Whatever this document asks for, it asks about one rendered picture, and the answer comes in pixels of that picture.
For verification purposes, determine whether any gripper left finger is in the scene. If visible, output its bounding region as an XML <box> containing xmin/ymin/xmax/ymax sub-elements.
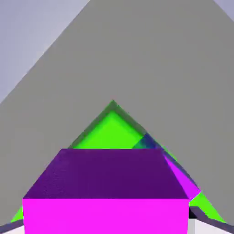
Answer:
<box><xmin>0</xmin><ymin>218</ymin><xmax>25</xmax><ymax>234</ymax></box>

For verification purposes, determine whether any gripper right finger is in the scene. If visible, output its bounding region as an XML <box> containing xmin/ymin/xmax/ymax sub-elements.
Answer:
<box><xmin>188</xmin><ymin>206</ymin><xmax>234</xmax><ymax>234</ymax></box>

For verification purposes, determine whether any small magenta cube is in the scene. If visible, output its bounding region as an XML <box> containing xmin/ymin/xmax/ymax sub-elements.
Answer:
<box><xmin>21</xmin><ymin>148</ymin><xmax>202</xmax><ymax>234</ymax></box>

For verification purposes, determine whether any large green box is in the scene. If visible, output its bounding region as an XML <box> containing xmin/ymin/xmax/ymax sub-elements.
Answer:
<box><xmin>10</xmin><ymin>99</ymin><xmax>227</xmax><ymax>224</ymax></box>

